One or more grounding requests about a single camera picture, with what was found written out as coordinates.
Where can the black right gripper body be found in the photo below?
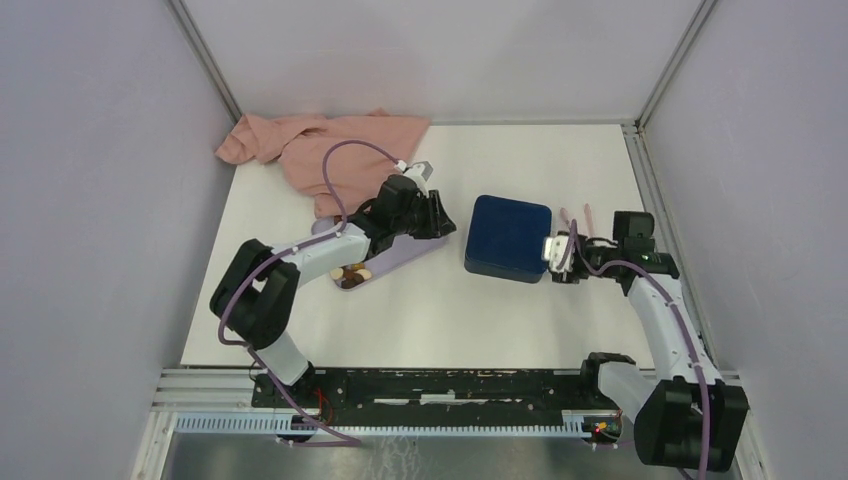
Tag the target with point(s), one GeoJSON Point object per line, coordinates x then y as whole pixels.
{"type": "Point", "coordinates": [596, 257]}

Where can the pink handled metal tongs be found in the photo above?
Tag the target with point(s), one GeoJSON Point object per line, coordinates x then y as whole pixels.
{"type": "Point", "coordinates": [586, 220]}

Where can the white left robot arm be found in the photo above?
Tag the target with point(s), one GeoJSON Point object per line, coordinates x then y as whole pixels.
{"type": "Point", "coordinates": [255, 297]}

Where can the pink cloth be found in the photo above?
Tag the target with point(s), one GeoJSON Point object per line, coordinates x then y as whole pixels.
{"type": "Point", "coordinates": [348, 157]}

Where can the dark blue box lid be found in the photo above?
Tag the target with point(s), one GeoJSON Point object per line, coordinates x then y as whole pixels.
{"type": "Point", "coordinates": [506, 239]}

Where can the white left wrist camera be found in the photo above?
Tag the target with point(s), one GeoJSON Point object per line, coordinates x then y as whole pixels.
{"type": "Point", "coordinates": [418, 172]}

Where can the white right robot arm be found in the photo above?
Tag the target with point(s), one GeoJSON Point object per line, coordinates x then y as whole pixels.
{"type": "Point", "coordinates": [689, 417]}

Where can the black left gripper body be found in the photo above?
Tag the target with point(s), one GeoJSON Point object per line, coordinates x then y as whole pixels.
{"type": "Point", "coordinates": [415, 221]}

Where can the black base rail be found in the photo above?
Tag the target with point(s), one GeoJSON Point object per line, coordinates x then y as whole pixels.
{"type": "Point", "coordinates": [440, 398]}

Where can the lilac plastic tray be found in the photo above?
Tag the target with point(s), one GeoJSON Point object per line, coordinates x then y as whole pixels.
{"type": "Point", "coordinates": [404, 250]}

